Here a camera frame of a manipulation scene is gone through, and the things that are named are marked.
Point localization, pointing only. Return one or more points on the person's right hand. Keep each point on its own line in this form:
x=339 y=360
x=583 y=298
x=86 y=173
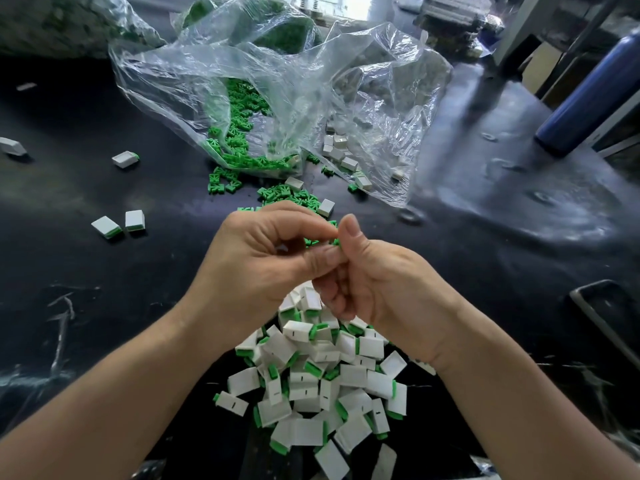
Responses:
x=395 y=290

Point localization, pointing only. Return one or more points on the person's left hand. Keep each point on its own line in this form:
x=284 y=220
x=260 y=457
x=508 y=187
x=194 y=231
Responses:
x=255 y=270

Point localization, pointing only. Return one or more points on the pile of assembled white-green pieces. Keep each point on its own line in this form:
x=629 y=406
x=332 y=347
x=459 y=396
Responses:
x=320 y=385

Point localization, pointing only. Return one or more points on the assembled white-green part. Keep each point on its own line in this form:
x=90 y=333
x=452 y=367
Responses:
x=126 y=160
x=106 y=228
x=12 y=147
x=230 y=404
x=134 y=221

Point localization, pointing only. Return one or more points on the pile of green clips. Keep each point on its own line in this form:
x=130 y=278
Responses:
x=245 y=135

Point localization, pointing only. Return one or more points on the heap of white caps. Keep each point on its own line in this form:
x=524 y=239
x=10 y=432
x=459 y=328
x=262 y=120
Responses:
x=340 y=160

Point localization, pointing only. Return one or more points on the person's right forearm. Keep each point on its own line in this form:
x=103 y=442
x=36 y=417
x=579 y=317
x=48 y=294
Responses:
x=545 y=415

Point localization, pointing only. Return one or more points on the person's left forearm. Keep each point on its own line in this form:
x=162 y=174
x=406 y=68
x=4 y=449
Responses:
x=105 y=410

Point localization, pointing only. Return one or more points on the empty white shell right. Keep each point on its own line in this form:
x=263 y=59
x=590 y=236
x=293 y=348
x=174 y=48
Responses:
x=426 y=367

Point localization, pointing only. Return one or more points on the clear plastic bag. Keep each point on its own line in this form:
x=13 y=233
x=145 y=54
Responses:
x=395 y=85

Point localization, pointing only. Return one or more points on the black smartphone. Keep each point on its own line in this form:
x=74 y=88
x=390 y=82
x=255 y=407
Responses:
x=612 y=323

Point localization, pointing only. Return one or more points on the plastic bag full of green pieces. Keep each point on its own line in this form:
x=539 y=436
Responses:
x=278 y=23

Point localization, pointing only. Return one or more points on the brown cardboard box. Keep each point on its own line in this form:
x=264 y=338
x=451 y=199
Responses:
x=545 y=67

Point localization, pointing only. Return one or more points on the blue cylinder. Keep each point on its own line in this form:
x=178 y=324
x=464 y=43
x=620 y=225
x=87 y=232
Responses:
x=596 y=95

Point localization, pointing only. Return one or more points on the grey machine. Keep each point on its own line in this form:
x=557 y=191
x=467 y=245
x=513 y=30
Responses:
x=460 y=13

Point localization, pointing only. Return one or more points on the large bag of assembled pieces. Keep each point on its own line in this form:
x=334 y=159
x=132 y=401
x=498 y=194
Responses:
x=72 y=23

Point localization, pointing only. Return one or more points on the white metal frame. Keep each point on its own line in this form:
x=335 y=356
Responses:
x=520 y=27

